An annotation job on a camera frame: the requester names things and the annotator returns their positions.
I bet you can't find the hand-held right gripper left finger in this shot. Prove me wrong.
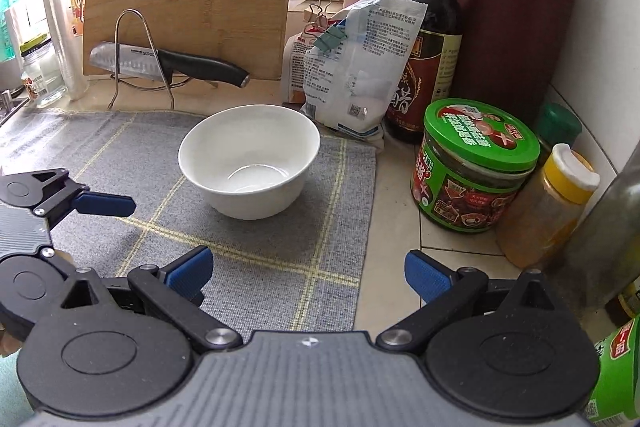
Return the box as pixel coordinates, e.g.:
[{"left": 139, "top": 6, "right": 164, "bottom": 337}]
[{"left": 60, "top": 245, "right": 243, "bottom": 353}]

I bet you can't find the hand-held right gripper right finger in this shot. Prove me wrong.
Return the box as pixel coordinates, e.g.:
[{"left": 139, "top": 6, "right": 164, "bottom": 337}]
[{"left": 375, "top": 250, "right": 568, "bottom": 353}]

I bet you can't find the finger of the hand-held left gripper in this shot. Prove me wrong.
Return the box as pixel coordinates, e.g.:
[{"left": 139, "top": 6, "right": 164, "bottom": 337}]
[
  {"left": 40, "top": 244, "right": 108, "bottom": 280},
  {"left": 27, "top": 168, "right": 136, "bottom": 219}
]

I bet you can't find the white flower-print bowl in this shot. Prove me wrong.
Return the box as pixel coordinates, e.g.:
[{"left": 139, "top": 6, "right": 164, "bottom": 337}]
[{"left": 178, "top": 104, "right": 321, "bottom": 221}]

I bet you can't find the grey checked towel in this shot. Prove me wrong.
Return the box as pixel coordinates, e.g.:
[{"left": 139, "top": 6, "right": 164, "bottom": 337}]
[{"left": 0, "top": 107, "right": 377, "bottom": 343}]

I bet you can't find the steel sink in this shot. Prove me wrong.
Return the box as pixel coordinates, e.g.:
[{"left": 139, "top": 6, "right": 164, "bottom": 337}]
[{"left": 0, "top": 88, "right": 30, "bottom": 128}]

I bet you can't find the yellow spice bottle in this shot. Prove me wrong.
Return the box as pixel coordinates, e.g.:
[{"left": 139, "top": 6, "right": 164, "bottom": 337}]
[{"left": 496, "top": 143, "right": 601, "bottom": 270}]

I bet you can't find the glass jar with yellow-green lid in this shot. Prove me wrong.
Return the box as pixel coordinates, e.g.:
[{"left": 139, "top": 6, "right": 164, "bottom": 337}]
[{"left": 20, "top": 36, "right": 68, "bottom": 109}]

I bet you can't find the teal towel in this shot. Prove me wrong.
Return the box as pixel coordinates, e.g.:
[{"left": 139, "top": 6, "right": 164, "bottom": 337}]
[{"left": 0, "top": 357, "right": 31, "bottom": 427}]

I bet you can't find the green-lidded sauce jar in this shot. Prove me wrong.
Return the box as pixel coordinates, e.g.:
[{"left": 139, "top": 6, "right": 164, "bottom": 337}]
[{"left": 410, "top": 98, "right": 542, "bottom": 234}]

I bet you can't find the dark glass oil bottle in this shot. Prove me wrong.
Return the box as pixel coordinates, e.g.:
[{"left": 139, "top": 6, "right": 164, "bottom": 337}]
[{"left": 542, "top": 147, "right": 640, "bottom": 313}]

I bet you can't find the green detergent bottle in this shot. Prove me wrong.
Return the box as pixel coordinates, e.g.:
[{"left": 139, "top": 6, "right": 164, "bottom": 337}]
[{"left": 0, "top": 0, "right": 23, "bottom": 62}]

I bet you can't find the green-capped bottle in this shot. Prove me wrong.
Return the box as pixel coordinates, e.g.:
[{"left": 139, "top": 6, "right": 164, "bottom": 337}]
[{"left": 531, "top": 103, "right": 584, "bottom": 168}]

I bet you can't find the white and blue bag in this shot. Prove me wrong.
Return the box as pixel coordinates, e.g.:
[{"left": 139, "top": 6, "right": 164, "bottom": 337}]
[{"left": 300, "top": 0, "right": 429, "bottom": 138}]

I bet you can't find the green labelled jar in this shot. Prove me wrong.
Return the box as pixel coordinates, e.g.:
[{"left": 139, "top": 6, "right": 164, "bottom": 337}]
[{"left": 582, "top": 314, "right": 640, "bottom": 427}]

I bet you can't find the white and orange bag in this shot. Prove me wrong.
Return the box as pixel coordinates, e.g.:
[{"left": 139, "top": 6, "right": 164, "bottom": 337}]
[{"left": 281, "top": 32, "right": 321, "bottom": 105}]

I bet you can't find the dark red knife block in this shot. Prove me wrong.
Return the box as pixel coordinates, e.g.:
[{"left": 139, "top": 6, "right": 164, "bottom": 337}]
[{"left": 450, "top": 0, "right": 581, "bottom": 128}]

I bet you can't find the green binder clip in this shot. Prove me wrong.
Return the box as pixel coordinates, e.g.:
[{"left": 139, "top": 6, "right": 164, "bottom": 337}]
[{"left": 314, "top": 26, "right": 348, "bottom": 52}]

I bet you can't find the dark soy sauce bottle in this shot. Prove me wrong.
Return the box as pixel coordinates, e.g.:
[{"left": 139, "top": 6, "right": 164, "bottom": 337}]
[{"left": 385, "top": 0, "right": 463, "bottom": 145}]

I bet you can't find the gold binder clip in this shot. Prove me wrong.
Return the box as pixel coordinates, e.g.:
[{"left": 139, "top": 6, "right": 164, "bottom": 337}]
[{"left": 303, "top": 0, "right": 335, "bottom": 32}]

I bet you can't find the metal wire rack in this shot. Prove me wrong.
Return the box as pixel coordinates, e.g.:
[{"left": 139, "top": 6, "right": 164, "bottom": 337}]
[{"left": 107, "top": 9, "right": 221, "bottom": 110}]

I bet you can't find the black-handled kitchen knife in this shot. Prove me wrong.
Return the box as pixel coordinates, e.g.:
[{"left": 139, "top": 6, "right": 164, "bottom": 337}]
[{"left": 89, "top": 41, "right": 251, "bottom": 88}]

